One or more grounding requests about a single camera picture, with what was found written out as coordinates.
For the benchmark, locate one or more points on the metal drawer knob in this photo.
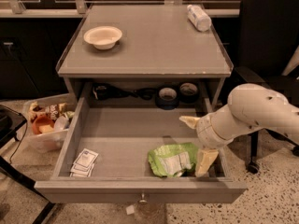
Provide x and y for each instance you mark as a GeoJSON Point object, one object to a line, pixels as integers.
{"type": "Point", "coordinates": [143, 199]}

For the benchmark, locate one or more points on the green rice chip bag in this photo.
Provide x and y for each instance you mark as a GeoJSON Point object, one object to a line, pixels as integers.
{"type": "Point", "coordinates": [173, 160]}

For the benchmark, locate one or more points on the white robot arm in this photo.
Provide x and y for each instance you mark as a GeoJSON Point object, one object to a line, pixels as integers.
{"type": "Point", "coordinates": [249, 108]}

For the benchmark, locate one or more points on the white sugar packets stack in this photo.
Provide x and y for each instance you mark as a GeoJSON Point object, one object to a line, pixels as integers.
{"type": "Point", "coordinates": [83, 164]}

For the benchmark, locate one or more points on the grey cabinet counter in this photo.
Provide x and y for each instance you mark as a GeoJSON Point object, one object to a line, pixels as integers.
{"type": "Point", "coordinates": [158, 41]}

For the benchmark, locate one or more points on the white plastic bottle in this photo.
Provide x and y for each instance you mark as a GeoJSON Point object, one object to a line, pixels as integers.
{"type": "Point", "coordinates": [199, 18]}

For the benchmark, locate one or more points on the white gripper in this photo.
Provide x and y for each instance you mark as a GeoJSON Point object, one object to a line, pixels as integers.
{"type": "Point", "coordinates": [206, 131]}

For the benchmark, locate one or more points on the dark tape roll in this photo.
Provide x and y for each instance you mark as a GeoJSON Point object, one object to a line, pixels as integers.
{"type": "Point", "coordinates": [188, 92]}

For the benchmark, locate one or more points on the black tape roll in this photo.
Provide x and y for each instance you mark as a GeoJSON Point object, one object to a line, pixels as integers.
{"type": "Point", "coordinates": [167, 98]}

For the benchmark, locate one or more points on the clear plastic bin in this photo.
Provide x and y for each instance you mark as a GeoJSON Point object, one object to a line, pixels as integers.
{"type": "Point", "coordinates": [49, 141]}

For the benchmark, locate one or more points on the white paper bowl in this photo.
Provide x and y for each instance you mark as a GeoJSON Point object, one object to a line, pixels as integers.
{"type": "Point", "coordinates": [103, 37]}

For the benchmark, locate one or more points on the orange bowl in bin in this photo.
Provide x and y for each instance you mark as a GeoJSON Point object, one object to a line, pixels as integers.
{"type": "Point", "coordinates": [43, 124]}

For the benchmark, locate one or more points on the grey open drawer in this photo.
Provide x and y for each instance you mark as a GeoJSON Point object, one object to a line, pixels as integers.
{"type": "Point", "coordinates": [122, 132]}

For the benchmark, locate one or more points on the snack packets in bin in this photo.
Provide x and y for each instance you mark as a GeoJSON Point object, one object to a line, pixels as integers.
{"type": "Point", "coordinates": [51, 111]}

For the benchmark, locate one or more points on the black office chair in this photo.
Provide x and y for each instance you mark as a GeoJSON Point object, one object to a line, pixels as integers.
{"type": "Point", "coordinates": [266, 50]}

